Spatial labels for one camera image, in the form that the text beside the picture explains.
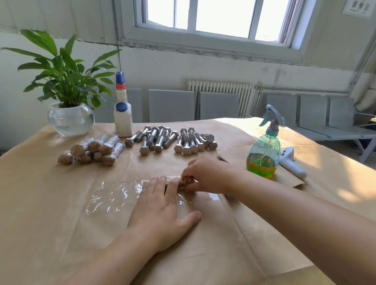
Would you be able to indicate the person's left hand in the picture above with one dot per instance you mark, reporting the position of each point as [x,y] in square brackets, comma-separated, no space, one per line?
[158,220]

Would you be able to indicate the person's right hand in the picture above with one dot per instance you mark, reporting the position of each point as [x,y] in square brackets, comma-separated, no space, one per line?
[210,175]

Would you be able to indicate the sheet of clear film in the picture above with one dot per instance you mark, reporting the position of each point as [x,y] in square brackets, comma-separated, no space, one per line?
[111,197]

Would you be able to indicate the pile of steel bolts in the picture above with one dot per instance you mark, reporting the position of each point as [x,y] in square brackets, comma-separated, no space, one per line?
[170,140]

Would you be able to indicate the green spray bottle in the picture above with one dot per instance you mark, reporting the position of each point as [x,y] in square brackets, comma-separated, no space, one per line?
[263,157]

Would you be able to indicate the stack of brown paper sheets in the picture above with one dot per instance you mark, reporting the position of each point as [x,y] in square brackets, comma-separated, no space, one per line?
[291,176]

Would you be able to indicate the steel hex bolt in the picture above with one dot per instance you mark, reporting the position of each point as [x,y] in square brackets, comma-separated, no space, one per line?
[81,147]

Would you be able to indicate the person's right forearm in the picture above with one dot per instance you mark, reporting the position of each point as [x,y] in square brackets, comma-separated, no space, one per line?
[305,226]

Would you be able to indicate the grey chair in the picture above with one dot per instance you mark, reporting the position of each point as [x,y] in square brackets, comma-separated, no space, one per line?
[171,105]
[136,105]
[219,105]
[312,114]
[346,114]
[288,108]

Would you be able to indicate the white handheld controller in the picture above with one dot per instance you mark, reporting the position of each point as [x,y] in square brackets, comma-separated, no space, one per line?
[292,164]

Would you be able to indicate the white radiator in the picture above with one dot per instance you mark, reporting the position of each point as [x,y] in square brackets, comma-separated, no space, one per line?
[220,89]

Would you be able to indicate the white glue bottle blue cap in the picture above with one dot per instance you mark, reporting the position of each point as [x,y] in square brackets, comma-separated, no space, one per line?
[123,120]

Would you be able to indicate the large brown paper table cover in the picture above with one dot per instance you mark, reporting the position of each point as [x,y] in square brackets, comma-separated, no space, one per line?
[35,199]

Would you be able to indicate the round glass vase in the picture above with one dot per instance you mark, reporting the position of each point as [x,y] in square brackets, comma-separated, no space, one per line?
[71,121]

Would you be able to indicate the white framed window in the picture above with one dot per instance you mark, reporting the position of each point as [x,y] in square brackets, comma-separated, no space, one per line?
[217,23]

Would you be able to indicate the green leafy plant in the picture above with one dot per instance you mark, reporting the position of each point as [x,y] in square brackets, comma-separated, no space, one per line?
[59,73]

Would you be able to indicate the white vertical blind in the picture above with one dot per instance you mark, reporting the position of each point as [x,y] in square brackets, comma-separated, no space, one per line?
[53,17]

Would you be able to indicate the white wall pipe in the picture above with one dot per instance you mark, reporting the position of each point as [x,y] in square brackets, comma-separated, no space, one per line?
[364,76]

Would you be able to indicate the small square wall sign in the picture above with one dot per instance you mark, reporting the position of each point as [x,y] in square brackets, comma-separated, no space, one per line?
[359,7]

